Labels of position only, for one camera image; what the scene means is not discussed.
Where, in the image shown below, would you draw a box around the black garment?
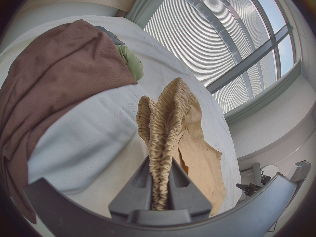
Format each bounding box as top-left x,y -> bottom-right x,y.
95,26 -> 125,45

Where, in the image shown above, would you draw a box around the window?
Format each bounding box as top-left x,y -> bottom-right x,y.
143,0 -> 303,113

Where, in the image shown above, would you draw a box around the round white table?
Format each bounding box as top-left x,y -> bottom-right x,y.
262,164 -> 280,180

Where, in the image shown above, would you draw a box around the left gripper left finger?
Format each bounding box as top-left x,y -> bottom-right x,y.
108,156 -> 152,218

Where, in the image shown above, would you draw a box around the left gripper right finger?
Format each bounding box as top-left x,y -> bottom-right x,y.
168,157 -> 212,217

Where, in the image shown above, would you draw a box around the pale blue garment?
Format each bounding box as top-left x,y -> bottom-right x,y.
28,84 -> 137,195

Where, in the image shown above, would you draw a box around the bed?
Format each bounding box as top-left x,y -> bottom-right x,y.
0,0 -> 241,231

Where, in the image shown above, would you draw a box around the tan shorts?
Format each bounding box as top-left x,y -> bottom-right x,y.
136,77 -> 227,215

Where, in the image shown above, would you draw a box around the green garment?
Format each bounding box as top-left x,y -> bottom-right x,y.
115,45 -> 144,81

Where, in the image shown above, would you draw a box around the brown garment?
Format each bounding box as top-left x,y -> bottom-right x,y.
0,19 -> 138,224

